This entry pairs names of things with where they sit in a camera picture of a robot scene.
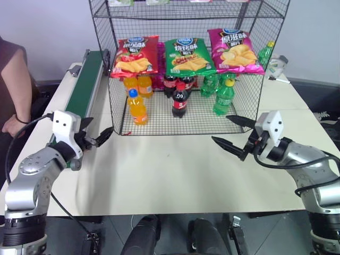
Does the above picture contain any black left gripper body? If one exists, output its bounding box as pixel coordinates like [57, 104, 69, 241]
[74, 130, 98, 152]

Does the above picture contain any green conveyor belt machine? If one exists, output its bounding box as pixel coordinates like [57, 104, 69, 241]
[49, 48, 111, 149]

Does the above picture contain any black wristband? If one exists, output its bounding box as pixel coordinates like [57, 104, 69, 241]
[15, 113, 30, 125]

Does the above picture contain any magenta potato chips bag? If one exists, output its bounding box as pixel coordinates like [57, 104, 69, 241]
[207, 27, 266, 75]

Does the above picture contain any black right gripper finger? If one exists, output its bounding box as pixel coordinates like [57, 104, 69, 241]
[225, 115, 257, 131]
[211, 135, 247, 162]

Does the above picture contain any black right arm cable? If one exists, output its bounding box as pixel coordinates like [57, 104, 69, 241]
[253, 150, 340, 198]

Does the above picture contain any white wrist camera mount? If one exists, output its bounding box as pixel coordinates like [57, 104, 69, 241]
[254, 110, 285, 162]
[52, 110, 83, 160]

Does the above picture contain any black wire mesh rack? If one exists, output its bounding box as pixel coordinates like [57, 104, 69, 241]
[88, 0, 291, 137]

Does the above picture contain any crumpled white plastic bag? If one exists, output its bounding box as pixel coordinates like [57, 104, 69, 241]
[266, 54, 289, 78]

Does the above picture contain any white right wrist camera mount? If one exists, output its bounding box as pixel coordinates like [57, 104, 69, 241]
[254, 110, 285, 162]

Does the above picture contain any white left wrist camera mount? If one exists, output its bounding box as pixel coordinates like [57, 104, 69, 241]
[52, 110, 83, 160]

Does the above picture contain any orange soda bottle blue cap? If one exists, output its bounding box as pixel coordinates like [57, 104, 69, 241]
[126, 89, 149, 126]

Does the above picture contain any green potato chips bag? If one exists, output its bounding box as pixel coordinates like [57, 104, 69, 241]
[164, 37, 217, 77]

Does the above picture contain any green soda bottle yellow cap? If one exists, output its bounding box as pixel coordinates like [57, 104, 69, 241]
[258, 40, 276, 71]
[213, 79, 237, 117]

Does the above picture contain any black table leg bracket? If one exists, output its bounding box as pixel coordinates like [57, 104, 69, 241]
[84, 232, 103, 255]
[228, 215, 249, 255]

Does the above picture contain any cola bottle red cap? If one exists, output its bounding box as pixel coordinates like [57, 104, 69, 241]
[171, 82, 190, 119]

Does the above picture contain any person's bare hand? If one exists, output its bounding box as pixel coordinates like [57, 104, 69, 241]
[1, 114, 28, 139]

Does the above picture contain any red potato chips bag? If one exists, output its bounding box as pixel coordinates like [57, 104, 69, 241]
[109, 35, 160, 79]

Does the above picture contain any magenta snack pack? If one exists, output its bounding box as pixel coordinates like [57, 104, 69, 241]
[152, 41, 167, 91]

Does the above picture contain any black white patterned cloth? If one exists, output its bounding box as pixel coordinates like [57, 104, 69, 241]
[312, 110, 340, 150]

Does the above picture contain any person in dark shirt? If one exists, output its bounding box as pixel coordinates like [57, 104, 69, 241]
[0, 36, 37, 135]

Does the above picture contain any dark rounded shape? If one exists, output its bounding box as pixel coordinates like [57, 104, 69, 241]
[188, 218, 232, 255]
[120, 215, 162, 255]

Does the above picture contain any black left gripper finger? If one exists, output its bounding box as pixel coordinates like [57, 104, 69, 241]
[93, 126, 115, 148]
[79, 116, 95, 132]

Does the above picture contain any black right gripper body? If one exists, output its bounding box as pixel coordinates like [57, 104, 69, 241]
[243, 129, 269, 157]

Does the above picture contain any black white marker pen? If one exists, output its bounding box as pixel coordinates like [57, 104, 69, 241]
[268, 75, 291, 85]

